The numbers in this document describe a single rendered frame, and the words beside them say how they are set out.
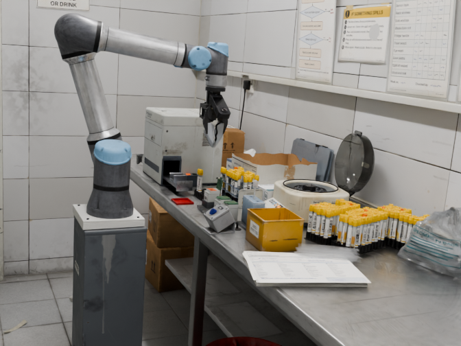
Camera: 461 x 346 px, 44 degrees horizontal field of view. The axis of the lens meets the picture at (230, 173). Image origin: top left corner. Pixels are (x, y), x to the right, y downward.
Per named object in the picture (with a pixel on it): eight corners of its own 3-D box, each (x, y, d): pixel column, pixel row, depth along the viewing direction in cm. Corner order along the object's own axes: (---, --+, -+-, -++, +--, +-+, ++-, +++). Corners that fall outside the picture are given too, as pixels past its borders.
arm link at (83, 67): (98, 182, 192) (48, 17, 177) (95, 172, 206) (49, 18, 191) (133, 172, 195) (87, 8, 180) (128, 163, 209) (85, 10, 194)
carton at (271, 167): (228, 187, 249) (230, 152, 246) (285, 185, 261) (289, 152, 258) (253, 201, 227) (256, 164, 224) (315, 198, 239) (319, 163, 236)
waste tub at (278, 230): (244, 239, 181) (246, 208, 179) (282, 237, 185) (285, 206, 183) (261, 253, 168) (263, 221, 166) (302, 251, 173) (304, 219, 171)
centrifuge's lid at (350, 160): (340, 125, 217) (359, 129, 220) (326, 189, 222) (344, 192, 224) (368, 134, 197) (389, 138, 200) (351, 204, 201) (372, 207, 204)
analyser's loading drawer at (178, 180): (160, 179, 244) (161, 167, 243) (175, 179, 247) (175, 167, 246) (176, 191, 226) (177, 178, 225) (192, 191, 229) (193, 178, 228)
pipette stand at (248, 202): (237, 223, 197) (239, 195, 194) (256, 222, 199) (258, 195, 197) (247, 233, 187) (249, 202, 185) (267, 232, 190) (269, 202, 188)
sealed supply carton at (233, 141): (185, 154, 317) (187, 121, 313) (225, 155, 324) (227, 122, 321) (199, 166, 288) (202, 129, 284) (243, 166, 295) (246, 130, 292)
